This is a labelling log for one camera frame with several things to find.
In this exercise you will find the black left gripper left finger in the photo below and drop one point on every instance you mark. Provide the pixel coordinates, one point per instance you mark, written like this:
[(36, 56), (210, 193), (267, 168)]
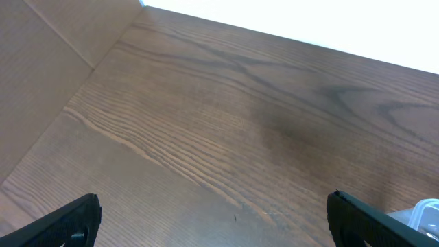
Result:
[(76, 224)]

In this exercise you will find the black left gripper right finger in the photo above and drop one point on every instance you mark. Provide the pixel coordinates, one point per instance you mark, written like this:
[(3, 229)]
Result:
[(353, 223)]

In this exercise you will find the clear plastic container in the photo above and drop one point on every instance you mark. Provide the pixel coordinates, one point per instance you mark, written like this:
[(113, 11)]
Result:
[(424, 217)]

